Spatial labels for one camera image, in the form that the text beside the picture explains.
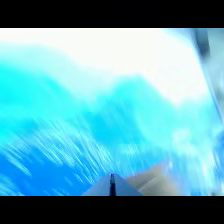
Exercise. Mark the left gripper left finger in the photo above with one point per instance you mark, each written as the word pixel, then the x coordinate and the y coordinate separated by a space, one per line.
pixel 99 188

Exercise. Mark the beige garment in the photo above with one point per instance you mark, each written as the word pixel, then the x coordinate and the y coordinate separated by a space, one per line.
pixel 155 181

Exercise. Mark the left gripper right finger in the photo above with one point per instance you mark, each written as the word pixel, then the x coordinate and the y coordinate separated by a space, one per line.
pixel 126 189

